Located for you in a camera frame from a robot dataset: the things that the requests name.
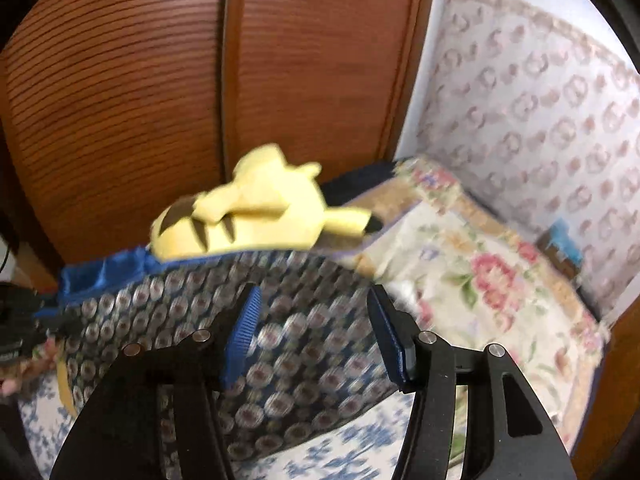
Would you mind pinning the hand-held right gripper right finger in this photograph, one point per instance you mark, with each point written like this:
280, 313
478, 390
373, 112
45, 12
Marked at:
392, 347

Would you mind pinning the white quilt with blue flowers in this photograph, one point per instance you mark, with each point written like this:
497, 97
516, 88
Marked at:
350, 440

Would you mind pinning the navy patterned silk shirt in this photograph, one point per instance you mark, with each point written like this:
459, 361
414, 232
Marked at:
310, 320

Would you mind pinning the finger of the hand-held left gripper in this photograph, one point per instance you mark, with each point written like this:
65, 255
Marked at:
47, 312

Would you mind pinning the brown slatted wooden wardrobe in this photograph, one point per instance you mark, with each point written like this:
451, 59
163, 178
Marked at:
150, 85

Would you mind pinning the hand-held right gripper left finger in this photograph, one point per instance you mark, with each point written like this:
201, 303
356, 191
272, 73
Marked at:
245, 335

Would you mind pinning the dark blue blanket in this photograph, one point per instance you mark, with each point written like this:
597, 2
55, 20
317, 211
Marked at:
357, 182

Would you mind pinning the floral bedspread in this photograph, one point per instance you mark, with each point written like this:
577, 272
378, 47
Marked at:
490, 300

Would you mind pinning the yellow plush toy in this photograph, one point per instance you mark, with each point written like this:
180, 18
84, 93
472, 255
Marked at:
260, 210

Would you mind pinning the blue box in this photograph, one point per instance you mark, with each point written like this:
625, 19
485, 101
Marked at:
562, 247

